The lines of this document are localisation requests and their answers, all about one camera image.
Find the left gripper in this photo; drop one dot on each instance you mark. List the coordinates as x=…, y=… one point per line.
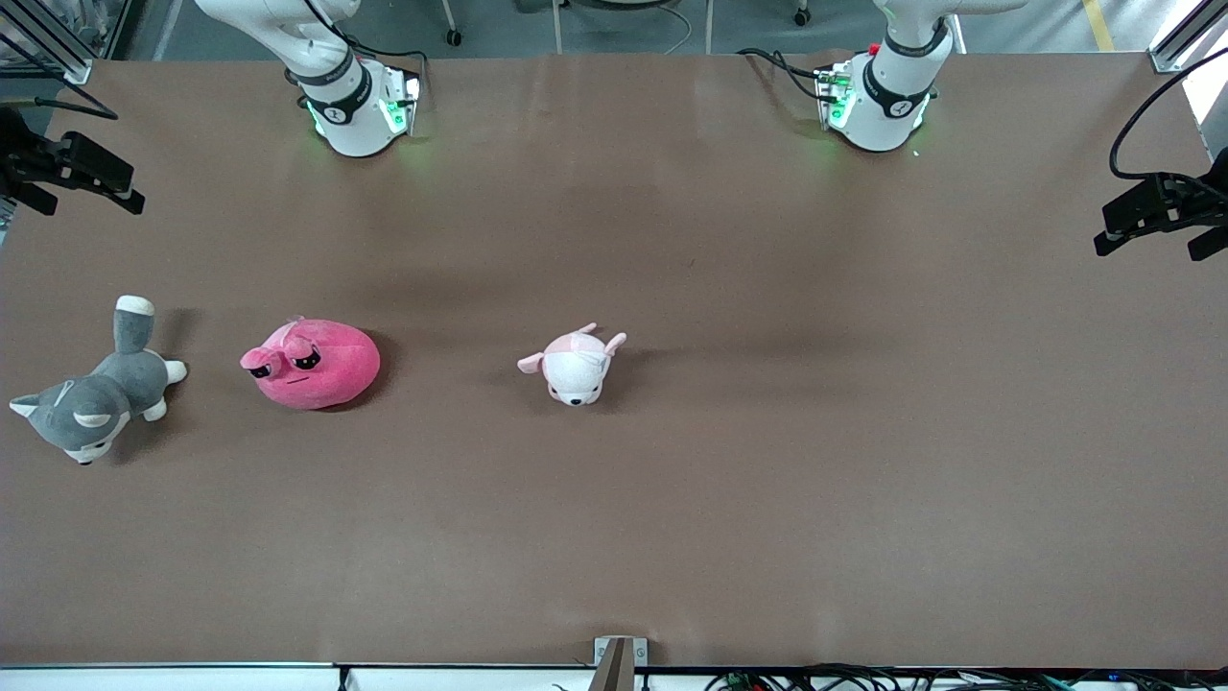
x=1182, y=200

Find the grey husky plush toy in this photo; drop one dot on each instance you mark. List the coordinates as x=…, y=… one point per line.
x=106, y=393

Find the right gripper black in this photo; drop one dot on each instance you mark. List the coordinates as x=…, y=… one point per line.
x=29, y=158

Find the pink round plush toy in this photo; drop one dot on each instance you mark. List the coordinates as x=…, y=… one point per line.
x=331, y=369

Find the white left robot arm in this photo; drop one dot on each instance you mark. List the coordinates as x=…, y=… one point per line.
x=887, y=106

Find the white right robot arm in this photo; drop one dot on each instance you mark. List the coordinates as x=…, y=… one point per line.
x=355, y=115

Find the aluminium frame profile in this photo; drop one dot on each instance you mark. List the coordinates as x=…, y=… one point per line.
x=1175, y=53
x=67, y=69

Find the white chair leg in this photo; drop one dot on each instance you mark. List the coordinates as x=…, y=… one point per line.
x=710, y=29
x=559, y=29

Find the white and pink plush puppy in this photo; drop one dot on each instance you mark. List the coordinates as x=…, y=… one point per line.
x=576, y=369

